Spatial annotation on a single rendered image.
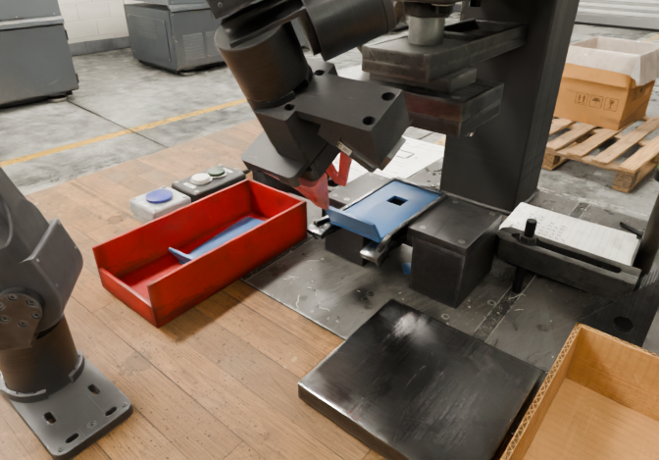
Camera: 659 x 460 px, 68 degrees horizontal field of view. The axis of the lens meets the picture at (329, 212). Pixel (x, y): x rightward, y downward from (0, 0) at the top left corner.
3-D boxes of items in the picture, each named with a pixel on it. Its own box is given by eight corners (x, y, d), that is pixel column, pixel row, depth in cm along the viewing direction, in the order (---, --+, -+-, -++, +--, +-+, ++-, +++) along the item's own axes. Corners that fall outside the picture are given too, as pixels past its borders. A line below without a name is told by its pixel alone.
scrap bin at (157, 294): (102, 286, 61) (90, 246, 58) (251, 212, 78) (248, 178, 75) (158, 329, 54) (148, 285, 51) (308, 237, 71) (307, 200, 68)
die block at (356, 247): (325, 249, 68) (324, 202, 65) (366, 222, 75) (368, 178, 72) (456, 310, 57) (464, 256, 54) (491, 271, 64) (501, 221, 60)
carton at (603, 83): (577, 97, 404) (593, 33, 380) (658, 114, 365) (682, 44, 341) (537, 115, 365) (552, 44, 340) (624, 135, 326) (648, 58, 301)
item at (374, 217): (322, 227, 57) (322, 204, 56) (394, 182, 68) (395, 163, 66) (372, 247, 53) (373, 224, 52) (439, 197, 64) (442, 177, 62)
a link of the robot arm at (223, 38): (315, 49, 42) (285, -28, 36) (335, 84, 38) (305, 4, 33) (241, 83, 42) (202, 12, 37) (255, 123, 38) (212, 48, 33)
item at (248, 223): (171, 267, 64) (167, 248, 62) (248, 218, 75) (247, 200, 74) (210, 284, 61) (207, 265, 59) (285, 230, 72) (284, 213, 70)
